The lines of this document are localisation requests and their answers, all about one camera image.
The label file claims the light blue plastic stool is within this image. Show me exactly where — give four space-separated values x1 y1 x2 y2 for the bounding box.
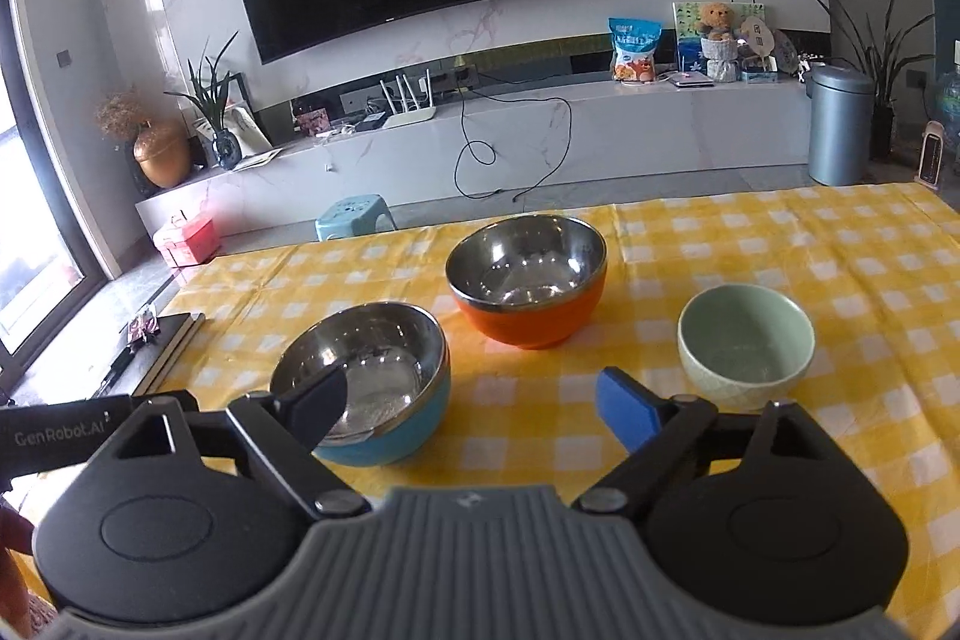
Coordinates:
314 193 397 242

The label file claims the pink foil packet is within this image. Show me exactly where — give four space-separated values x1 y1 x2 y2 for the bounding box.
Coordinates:
125 305 161 353

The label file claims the blue snack bag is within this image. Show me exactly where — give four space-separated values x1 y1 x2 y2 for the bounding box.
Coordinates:
608 18 662 83

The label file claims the pink storage box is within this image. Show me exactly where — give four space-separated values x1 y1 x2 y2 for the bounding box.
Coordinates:
151 213 221 268

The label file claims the orange stainless steel bowl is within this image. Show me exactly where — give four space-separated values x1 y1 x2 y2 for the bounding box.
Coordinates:
444 214 608 349

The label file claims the white marble tv cabinet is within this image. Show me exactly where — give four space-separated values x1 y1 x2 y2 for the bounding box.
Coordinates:
137 81 811 236

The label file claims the copper round vase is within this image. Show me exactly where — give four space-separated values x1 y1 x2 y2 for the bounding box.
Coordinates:
133 120 192 188

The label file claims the green potted floor plant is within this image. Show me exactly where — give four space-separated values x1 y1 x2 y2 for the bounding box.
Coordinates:
815 0 934 161

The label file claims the black power cable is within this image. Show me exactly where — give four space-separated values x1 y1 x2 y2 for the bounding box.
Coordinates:
452 68 575 203

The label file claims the blue glass plant vase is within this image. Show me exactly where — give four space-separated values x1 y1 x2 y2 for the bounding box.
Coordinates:
212 128 242 170

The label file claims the green picture book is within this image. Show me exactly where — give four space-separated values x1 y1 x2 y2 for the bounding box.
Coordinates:
672 2 766 71

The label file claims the blue stainless steel bowl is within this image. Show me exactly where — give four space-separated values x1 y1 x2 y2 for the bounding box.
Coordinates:
270 301 451 468

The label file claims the yellow checkered tablecloth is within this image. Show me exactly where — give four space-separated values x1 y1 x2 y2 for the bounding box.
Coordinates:
172 185 958 638

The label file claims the teddy bear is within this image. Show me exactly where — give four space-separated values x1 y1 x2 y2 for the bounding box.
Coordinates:
698 2 739 83

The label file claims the green ceramic bowl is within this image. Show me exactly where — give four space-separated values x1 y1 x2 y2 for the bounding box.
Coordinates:
677 283 817 411

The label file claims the grey trash can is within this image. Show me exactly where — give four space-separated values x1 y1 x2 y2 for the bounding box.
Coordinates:
804 64 874 187

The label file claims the white wifi router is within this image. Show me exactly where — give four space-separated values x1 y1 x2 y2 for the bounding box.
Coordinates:
379 68 436 128

